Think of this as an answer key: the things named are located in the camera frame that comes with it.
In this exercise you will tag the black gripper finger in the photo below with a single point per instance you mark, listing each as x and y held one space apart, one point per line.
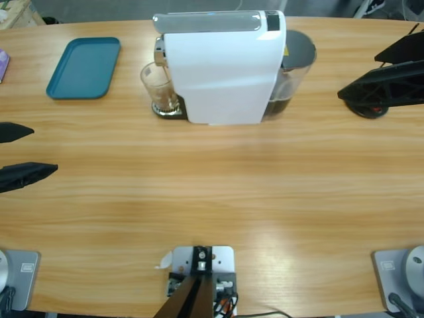
405 48
13 132
381 87
26 174

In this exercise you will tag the clear drinking glass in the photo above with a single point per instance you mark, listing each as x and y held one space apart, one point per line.
159 89

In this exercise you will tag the white capsule coffee machine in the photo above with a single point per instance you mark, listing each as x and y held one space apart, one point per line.
225 76

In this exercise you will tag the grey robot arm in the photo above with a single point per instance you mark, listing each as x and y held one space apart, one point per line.
415 265
2 268

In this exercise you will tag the red coffee capsule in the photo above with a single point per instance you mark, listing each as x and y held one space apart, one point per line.
376 108

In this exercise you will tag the black capsule holder with rods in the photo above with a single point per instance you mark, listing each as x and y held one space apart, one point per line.
364 112

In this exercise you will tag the black white sneaker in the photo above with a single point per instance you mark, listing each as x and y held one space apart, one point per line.
376 5

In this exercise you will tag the white furniture leg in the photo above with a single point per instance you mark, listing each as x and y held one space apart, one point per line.
361 8

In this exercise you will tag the purple packet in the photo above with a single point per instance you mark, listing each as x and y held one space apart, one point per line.
3 63

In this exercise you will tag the clear water tank black lid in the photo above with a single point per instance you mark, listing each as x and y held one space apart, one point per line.
298 49

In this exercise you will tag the teal plastic tray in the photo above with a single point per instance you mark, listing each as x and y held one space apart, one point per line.
83 68

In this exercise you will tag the small white object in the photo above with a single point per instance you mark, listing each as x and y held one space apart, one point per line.
2 16

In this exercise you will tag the wooden crate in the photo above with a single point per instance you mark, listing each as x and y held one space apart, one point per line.
20 11

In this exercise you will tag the white paper tab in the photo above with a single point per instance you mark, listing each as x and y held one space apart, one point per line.
164 260

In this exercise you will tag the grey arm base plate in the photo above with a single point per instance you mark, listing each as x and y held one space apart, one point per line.
23 281
387 275

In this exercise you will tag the dark camera post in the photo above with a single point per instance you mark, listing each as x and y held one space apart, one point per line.
192 291

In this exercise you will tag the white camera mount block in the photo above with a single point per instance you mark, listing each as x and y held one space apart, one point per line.
222 258

